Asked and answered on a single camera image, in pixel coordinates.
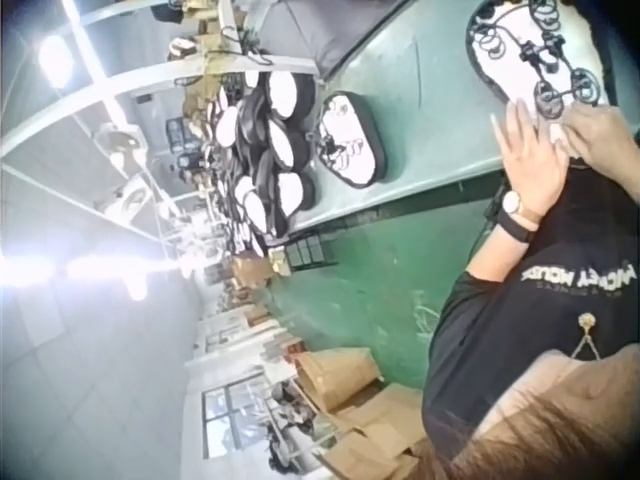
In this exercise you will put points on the person's left hand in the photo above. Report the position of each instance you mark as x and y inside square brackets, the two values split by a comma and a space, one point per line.
[532, 170]

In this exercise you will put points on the white metal overhead frame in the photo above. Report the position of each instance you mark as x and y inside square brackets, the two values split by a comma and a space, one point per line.
[165, 69]

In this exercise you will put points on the person's left fingers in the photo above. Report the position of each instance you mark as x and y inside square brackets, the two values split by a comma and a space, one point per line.
[515, 130]

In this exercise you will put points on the small brown cardboard box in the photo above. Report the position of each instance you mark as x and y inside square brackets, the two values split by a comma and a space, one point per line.
[250, 270]

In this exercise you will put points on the white oval pad black rim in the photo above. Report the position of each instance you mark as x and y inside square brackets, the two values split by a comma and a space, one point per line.
[505, 55]
[352, 140]

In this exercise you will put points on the heap of brown cardboard boxes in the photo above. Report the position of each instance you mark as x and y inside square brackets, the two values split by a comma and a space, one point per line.
[345, 380]

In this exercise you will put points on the black switch panel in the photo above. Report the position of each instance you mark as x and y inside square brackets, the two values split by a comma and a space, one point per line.
[306, 252]

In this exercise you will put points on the person's right hand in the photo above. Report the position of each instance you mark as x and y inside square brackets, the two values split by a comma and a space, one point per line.
[610, 140]

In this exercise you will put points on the person's right fingers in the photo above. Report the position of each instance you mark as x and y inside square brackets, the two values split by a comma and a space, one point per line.
[580, 132]

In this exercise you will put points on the grey cloth sheet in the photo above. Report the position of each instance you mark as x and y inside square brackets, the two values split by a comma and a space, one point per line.
[310, 30]

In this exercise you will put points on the black wrist band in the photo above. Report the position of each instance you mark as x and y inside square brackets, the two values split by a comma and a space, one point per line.
[515, 230]

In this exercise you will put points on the white framed window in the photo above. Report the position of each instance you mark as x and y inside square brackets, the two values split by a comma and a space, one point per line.
[235, 415]

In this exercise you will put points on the gold wrist watch white face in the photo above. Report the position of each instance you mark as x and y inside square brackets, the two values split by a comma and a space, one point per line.
[513, 203]

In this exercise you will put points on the pile of white oval pads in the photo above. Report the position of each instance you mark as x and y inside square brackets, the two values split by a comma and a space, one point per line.
[272, 135]

